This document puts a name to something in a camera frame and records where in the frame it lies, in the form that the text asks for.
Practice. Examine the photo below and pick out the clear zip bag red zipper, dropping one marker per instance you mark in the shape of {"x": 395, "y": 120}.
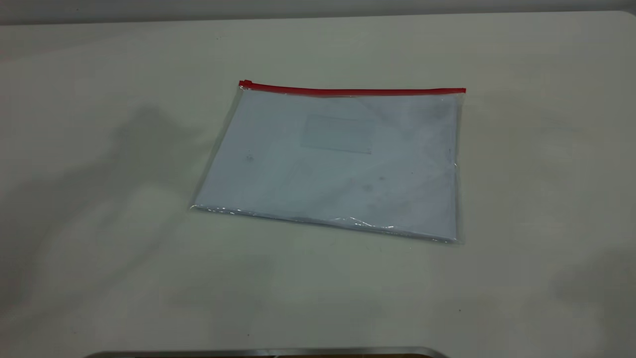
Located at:
{"x": 338, "y": 159}

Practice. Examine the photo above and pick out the red zipper slider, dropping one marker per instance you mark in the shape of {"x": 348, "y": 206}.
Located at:
{"x": 245, "y": 83}

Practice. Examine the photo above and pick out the silver metal edge bar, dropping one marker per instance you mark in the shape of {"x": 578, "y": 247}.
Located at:
{"x": 268, "y": 352}

